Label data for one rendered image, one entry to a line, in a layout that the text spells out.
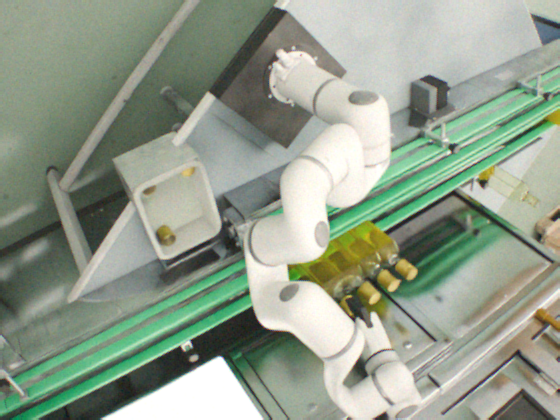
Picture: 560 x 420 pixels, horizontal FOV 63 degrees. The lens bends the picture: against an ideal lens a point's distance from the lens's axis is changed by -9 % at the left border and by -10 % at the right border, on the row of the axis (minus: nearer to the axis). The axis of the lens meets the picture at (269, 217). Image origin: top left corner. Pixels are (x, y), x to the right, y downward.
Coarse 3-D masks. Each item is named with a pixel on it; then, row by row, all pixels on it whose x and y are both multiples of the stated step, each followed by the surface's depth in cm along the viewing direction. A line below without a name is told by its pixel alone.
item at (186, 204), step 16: (192, 160) 110; (160, 176) 108; (176, 176) 118; (192, 176) 120; (160, 192) 118; (176, 192) 120; (192, 192) 123; (208, 192) 116; (144, 208) 118; (160, 208) 120; (176, 208) 123; (192, 208) 125; (208, 208) 122; (160, 224) 122; (176, 224) 125; (192, 224) 126; (208, 224) 125; (160, 240) 123; (176, 240) 123; (192, 240) 122; (160, 256) 118
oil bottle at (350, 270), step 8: (328, 248) 127; (336, 248) 126; (328, 256) 125; (336, 256) 124; (344, 256) 124; (336, 264) 122; (344, 264) 122; (352, 264) 122; (344, 272) 120; (352, 272) 120; (360, 272) 120; (344, 280) 120; (352, 280) 120
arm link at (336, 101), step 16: (336, 80) 100; (320, 96) 100; (336, 96) 96; (352, 96) 93; (368, 96) 92; (320, 112) 101; (336, 112) 95; (352, 112) 91; (368, 112) 90; (384, 112) 91; (368, 128) 92; (384, 128) 93; (368, 144) 94; (384, 144) 95; (368, 160) 97; (384, 160) 98
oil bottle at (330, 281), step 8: (320, 256) 126; (304, 264) 124; (312, 264) 124; (320, 264) 123; (328, 264) 123; (312, 272) 122; (320, 272) 121; (328, 272) 121; (336, 272) 121; (320, 280) 119; (328, 280) 119; (336, 280) 119; (328, 288) 118; (336, 288) 118
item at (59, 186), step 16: (192, 0) 153; (176, 16) 155; (160, 48) 157; (144, 64) 157; (128, 80) 159; (128, 96) 160; (112, 112) 160; (96, 128) 162; (96, 144) 162; (80, 160) 162; (48, 176) 174; (64, 176) 165; (64, 192) 164; (64, 208) 154; (64, 224) 150; (80, 240) 142; (80, 256) 136; (80, 272) 133
